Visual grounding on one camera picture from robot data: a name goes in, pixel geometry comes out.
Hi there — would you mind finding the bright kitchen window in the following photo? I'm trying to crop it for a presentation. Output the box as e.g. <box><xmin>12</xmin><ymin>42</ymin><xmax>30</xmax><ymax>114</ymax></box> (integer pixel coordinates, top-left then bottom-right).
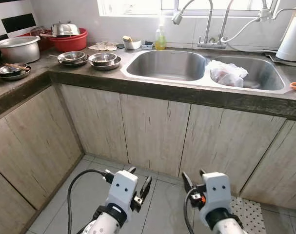
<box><xmin>97</xmin><ymin>0</ymin><xmax>285</xmax><ymax>18</ymax></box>

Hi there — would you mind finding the pale wood cabinet door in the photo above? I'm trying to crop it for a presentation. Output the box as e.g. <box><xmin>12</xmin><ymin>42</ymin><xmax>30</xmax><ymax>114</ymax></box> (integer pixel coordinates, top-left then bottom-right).
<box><xmin>0</xmin><ymin>166</ymin><xmax>36</xmax><ymax>234</ymax></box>
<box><xmin>240</xmin><ymin>119</ymin><xmax>296</xmax><ymax>211</ymax></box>
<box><xmin>179</xmin><ymin>103</ymin><xmax>287</xmax><ymax>195</ymax></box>
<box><xmin>119</xmin><ymin>93</ymin><xmax>191</xmax><ymax>177</ymax></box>
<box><xmin>58</xmin><ymin>84</ymin><xmax>129</xmax><ymax>164</ymax></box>
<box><xmin>0</xmin><ymin>85</ymin><xmax>85</xmax><ymax>210</ymax></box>

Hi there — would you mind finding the white dotted floor mat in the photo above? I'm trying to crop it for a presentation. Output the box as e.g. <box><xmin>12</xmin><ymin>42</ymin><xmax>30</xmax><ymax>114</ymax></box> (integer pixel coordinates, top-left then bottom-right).
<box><xmin>230</xmin><ymin>196</ymin><xmax>267</xmax><ymax>234</ymax></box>

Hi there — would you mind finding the clear crumpled plastic bag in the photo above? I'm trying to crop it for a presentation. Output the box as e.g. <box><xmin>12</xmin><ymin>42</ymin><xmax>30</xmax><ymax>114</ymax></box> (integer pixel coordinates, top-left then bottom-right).
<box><xmin>206</xmin><ymin>59</ymin><xmax>249</xmax><ymax>89</ymax></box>

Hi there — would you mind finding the stainless steel double sink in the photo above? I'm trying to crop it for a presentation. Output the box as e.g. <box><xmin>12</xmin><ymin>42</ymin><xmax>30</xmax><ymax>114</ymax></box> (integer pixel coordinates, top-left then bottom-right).
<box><xmin>119</xmin><ymin>48</ymin><xmax>296</xmax><ymax>95</ymax></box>

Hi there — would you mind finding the small tray with scouring pad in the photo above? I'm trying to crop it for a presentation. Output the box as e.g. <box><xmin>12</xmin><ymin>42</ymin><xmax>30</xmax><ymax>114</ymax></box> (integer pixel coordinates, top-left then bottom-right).
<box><xmin>140</xmin><ymin>41</ymin><xmax>155</xmax><ymax>51</ymax></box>

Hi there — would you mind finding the small white bowl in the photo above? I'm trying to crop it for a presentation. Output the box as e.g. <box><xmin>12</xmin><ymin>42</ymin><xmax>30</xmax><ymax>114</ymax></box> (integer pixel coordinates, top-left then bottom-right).
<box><xmin>122</xmin><ymin>39</ymin><xmax>142</xmax><ymax>51</ymax></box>

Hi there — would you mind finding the pale crumpled dish cloth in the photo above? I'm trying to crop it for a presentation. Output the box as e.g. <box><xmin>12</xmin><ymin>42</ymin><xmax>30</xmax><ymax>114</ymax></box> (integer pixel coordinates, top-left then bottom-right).
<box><xmin>88</xmin><ymin>41</ymin><xmax>119</xmax><ymax>52</ymax></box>

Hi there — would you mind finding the yellow dish soap bottle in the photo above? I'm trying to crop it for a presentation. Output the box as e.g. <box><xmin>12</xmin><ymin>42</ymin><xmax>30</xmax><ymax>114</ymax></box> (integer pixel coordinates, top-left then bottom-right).
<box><xmin>155</xmin><ymin>24</ymin><xmax>167</xmax><ymax>51</ymax></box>

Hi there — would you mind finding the dark drip tray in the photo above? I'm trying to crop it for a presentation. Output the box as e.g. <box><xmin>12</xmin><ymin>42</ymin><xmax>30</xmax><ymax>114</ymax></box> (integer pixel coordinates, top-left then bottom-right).
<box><xmin>264</xmin><ymin>51</ymin><xmax>296</xmax><ymax>67</ymax></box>

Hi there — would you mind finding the red plastic basin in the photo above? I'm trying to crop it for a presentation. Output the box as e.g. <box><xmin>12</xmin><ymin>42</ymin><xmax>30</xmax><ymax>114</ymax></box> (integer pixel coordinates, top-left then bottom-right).
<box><xmin>49</xmin><ymin>28</ymin><xmax>89</xmax><ymax>53</ymax></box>

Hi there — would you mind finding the chrome faucet pipe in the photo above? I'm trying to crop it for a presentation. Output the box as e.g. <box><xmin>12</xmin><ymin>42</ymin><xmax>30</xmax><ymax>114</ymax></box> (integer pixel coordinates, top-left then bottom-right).
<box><xmin>217</xmin><ymin>0</ymin><xmax>236</xmax><ymax>44</ymax></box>

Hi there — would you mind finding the chrome gooseneck faucet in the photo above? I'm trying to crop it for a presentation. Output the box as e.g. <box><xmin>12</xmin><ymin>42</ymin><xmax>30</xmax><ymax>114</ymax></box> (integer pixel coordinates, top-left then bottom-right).
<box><xmin>172</xmin><ymin>0</ymin><xmax>226</xmax><ymax>48</ymax></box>

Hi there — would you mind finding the brown wooden chopsticks pair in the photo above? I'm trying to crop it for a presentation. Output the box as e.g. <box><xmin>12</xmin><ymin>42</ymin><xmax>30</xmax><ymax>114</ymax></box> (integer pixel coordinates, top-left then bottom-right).
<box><xmin>3</xmin><ymin>63</ymin><xmax>31</xmax><ymax>72</ymax></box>

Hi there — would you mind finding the white electric kettle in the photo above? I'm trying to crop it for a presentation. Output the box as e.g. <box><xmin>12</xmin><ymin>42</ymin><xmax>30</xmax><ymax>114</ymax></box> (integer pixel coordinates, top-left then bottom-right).
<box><xmin>276</xmin><ymin>8</ymin><xmax>296</xmax><ymax>62</ymax></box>

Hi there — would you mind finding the large aluminium pot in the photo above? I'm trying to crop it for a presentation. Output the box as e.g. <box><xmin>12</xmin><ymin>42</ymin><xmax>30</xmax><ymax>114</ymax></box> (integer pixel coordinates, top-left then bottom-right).
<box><xmin>0</xmin><ymin>36</ymin><xmax>41</xmax><ymax>64</ymax></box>

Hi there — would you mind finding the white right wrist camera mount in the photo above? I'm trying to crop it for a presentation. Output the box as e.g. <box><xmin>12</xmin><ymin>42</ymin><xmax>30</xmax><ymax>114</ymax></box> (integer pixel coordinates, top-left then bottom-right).
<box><xmin>202</xmin><ymin>172</ymin><xmax>232</xmax><ymax>212</ymax></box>

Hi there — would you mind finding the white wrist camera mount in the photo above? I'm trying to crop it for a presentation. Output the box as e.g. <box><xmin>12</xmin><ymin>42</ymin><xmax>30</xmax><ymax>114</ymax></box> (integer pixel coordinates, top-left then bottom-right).
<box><xmin>202</xmin><ymin>172</ymin><xmax>232</xmax><ymax>212</ymax></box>
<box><xmin>108</xmin><ymin>170</ymin><xmax>139</xmax><ymax>211</ymax></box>

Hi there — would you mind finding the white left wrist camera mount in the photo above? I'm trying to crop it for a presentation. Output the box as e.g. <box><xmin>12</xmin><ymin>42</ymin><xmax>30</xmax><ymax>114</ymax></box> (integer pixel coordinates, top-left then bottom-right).
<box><xmin>108</xmin><ymin>170</ymin><xmax>139</xmax><ymax>211</ymax></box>

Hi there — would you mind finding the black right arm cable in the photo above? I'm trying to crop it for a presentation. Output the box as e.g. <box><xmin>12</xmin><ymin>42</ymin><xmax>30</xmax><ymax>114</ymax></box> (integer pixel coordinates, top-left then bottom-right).
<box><xmin>183</xmin><ymin>188</ymin><xmax>199</xmax><ymax>234</ymax></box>

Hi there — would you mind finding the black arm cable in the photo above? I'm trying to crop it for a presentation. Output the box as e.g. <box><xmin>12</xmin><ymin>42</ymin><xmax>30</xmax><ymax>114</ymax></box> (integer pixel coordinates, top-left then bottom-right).
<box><xmin>67</xmin><ymin>169</ymin><xmax>115</xmax><ymax>234</ymax></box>
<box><xmin>183</xmin><ymin>188</ymin><xmax>199</xmax><ymax>234</ymax></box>

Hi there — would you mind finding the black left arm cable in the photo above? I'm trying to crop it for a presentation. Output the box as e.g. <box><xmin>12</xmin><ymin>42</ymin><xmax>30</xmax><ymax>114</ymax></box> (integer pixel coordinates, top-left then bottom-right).
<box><xmin>67</xmin><ymin>169</ymin><xmax>115</xmax><ymax>234</ymax></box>

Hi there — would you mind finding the wire mesh strainer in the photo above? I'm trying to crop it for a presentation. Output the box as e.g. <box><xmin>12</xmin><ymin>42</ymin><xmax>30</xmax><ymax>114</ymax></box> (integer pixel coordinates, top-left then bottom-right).
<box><xmin>30</xmin><ymin>26</ymin><xmax>53</xmax><ymax>39</ymax></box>

